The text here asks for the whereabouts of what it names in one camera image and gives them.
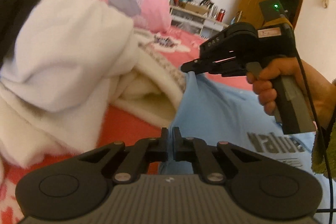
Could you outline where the light blue t-shirt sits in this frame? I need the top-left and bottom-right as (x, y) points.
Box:
(149, 72), (335, 223)

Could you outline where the person right hand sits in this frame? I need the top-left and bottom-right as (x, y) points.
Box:
(247, 58), (335, 129)

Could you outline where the red thermos bottle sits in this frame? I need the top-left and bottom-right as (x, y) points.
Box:
(216, 9), (226, 22)

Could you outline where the white shelf desk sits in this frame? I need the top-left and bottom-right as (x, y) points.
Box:
(170, 6), (228, 39)

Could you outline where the beige knit sweater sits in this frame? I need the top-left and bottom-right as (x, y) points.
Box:
(108, 28), (186, 127)

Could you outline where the red floral bed blanket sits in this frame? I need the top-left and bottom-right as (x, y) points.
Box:
(0, 25), (253, 224)

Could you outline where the white fleece garment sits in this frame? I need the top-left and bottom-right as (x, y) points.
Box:
(0, 0), (140, 169)

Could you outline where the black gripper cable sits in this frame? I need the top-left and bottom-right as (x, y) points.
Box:
(279, 12), (336, 224)

